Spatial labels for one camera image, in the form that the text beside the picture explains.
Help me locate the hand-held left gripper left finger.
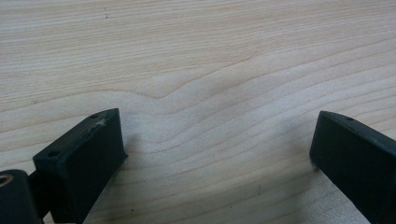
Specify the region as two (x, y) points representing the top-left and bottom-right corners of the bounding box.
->
(32, 107), (129, 224)

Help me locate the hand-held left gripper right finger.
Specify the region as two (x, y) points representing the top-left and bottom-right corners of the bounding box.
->
(309, 110), (396, 224)

